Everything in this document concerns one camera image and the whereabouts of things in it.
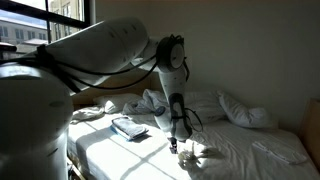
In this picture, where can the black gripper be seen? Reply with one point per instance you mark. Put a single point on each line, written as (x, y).
(173, 140)

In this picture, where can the white cloth with green print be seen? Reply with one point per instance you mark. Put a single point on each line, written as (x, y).
(191, 155)

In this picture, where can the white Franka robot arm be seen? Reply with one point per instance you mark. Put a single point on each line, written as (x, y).
(83, 56)

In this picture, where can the small folded white cloth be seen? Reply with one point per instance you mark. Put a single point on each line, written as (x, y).
(280, 153)

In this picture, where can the folded grey blue towel stack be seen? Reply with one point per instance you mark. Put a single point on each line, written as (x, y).
(130, 128)

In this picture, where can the white crumpled duvet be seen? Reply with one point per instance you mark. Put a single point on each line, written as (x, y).
(206, 106)

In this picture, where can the white pillow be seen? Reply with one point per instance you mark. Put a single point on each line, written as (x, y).
(243, 115)

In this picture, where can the black framed window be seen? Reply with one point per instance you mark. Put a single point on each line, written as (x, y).
(86, 16)

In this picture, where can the beige tall building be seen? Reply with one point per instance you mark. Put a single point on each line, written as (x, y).
(63, 8)

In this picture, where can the grey low building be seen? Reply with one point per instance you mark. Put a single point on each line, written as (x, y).
(20, 33)

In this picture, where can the black mounted device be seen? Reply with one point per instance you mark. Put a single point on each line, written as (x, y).
(7, 46)

